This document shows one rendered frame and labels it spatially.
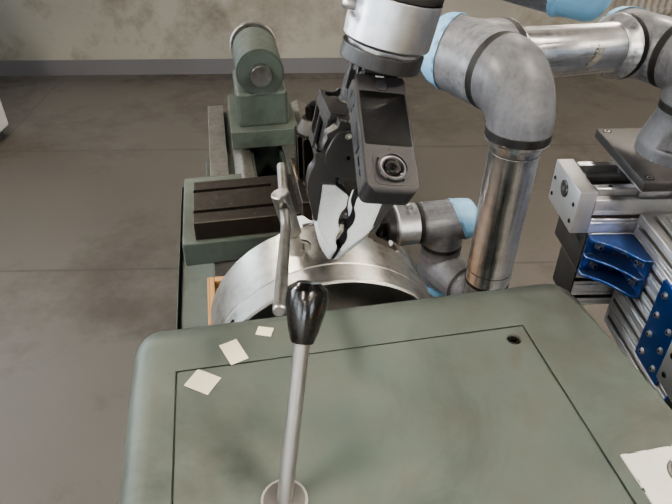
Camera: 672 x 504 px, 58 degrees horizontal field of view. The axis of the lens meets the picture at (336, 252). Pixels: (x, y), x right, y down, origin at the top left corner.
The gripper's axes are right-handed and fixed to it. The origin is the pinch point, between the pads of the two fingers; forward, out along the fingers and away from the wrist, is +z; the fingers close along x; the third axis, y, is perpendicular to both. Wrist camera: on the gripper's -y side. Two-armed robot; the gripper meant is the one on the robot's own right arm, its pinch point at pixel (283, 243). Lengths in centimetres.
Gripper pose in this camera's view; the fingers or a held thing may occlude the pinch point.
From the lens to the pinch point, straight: 105.0
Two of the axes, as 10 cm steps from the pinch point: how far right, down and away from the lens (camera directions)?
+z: -9.8, 1.1, -1.5
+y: -1.8, -5.8, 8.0
